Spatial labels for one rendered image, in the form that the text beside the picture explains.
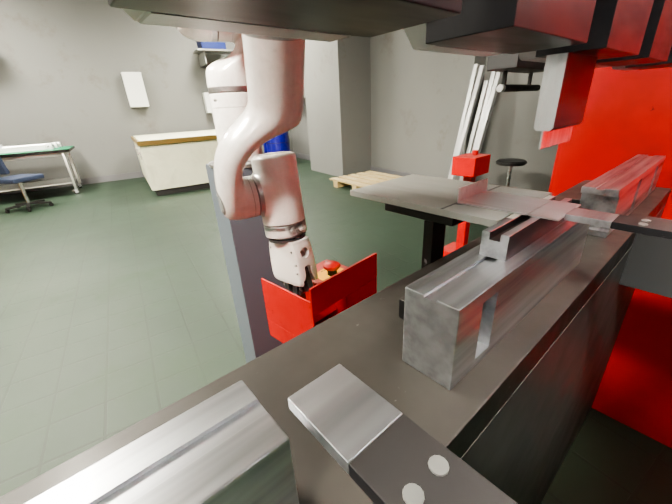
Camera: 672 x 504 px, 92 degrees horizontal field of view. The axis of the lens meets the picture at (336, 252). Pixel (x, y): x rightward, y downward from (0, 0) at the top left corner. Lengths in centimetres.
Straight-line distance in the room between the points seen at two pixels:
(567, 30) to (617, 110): 102
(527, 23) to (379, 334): 33
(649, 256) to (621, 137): 51
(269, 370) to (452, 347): 19
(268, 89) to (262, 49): 5
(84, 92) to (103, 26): 121
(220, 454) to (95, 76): 803
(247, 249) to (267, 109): 53
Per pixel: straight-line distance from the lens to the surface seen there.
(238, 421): 23
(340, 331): 43
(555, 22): 32
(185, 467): 22
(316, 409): 17
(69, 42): 822
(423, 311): 33
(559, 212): 50
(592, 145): 137
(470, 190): 54
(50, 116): 817
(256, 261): 101
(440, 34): 29
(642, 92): 135
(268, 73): 54
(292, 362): 39
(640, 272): 96
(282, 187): 61
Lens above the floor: 114
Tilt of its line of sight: 24 degrees down
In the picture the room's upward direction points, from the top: 3 degrees counter-clockwise
